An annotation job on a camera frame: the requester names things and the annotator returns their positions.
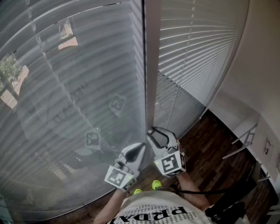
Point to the grey metal partition post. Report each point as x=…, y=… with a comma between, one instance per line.
x=151, y=65

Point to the white printed t-shirt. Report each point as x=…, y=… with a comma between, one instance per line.
x=153, y=201

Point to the white folding table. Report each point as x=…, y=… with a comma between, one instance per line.
x=259, y=144

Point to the person's left forearm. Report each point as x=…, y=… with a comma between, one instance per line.
x=111, y=203

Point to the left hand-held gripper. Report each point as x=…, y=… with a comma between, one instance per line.
x=116, y=176

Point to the person's right forearm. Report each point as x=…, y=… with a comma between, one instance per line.
x=190, y=192

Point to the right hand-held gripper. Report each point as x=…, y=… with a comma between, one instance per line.
x=168, y=164

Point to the white window blinds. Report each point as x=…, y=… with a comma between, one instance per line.
x=197, y=54
x=87, y=65

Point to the neon yellow shoe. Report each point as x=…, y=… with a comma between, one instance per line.
x=137, y=192
x=157, y=184

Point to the black body-worn device box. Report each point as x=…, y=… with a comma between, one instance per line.
x=232, y=203

